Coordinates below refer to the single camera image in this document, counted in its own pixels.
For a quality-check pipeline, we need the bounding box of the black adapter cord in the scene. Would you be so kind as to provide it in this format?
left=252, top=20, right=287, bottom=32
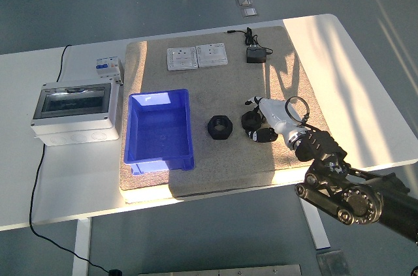
left=226, top=27, right=274, bottom=55

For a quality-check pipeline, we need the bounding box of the long grey metal base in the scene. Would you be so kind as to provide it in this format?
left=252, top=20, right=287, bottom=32
left=137, top=264, right=303, bottom=276

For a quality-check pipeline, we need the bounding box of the black power adapter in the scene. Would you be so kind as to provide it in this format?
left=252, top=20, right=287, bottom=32
left=246, top=48, right=269, bottom=65

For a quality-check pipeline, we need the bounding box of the blue plastic bin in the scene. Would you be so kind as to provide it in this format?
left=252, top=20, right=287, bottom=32
left=123, top=88, right=196, bottom=176

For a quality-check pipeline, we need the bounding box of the white circuit breaker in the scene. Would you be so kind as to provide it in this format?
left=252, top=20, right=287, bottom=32
left=95, top=55, right=125, bottom=86

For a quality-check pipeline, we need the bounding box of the white table leg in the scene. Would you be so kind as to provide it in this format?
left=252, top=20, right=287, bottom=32
left=298, top=198, right=330, bottom=251
left=72, top=217, right=93, bottom=276

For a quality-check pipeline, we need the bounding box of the grey electrical distribution box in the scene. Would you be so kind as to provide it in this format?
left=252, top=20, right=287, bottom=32
left=29, top=82, right=121, bottom=147

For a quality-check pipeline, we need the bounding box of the long black power cable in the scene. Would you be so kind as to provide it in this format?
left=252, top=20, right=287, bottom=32
left=28, top=44, right=123, bottom=276

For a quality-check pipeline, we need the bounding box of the white wall socket panel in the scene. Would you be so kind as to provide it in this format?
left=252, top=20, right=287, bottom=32
left=166, top=46, right=199, bottom=72

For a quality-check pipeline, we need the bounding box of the square grey floor plate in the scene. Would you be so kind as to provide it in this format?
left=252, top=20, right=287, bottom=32
left=315, top=250, right=352, bottom=276

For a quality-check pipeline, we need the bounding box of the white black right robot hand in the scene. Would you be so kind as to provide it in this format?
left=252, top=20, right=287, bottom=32
left=244, top=95, right=310, bottom=152

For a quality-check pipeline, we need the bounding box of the black hexagonal nut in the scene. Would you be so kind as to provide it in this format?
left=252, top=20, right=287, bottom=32
left=207, top=114, right=235, bottom=140
left=241, top=110, right=266, bottom=134

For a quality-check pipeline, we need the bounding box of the grey-brown table mat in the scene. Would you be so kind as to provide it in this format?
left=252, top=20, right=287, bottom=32
left=119, top=25, right=331, bottom=204

